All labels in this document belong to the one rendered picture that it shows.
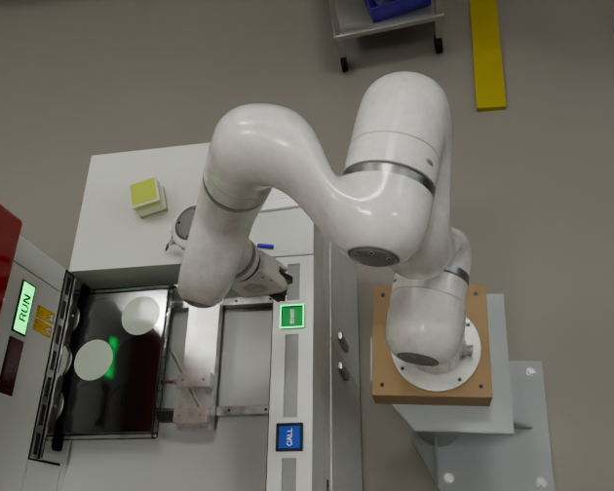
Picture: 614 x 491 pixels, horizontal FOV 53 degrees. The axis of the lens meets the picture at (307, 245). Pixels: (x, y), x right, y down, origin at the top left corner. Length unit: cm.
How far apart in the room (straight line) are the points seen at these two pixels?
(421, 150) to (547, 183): 201
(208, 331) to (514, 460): 118
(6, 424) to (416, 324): 90
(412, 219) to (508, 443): 170
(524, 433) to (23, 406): 155
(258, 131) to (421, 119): 17
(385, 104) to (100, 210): 114
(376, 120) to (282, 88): 238
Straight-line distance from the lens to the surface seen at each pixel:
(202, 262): 91
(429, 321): 95
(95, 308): 165
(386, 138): 64
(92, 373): 159
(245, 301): 155
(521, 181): 263
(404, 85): 68
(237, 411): 148
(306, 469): 130
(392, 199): 60
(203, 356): 150
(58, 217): 308
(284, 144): 64
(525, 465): 225
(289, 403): 134
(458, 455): 223
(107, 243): 163
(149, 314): 157
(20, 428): 150
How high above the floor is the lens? 223
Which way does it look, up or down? 62 degrees down
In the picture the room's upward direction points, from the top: 24 degrees counter-clockwise
